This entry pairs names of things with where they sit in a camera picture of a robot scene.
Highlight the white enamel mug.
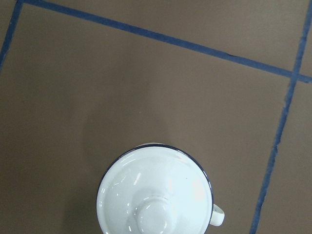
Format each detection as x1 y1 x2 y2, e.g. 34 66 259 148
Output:
96 142 225 234

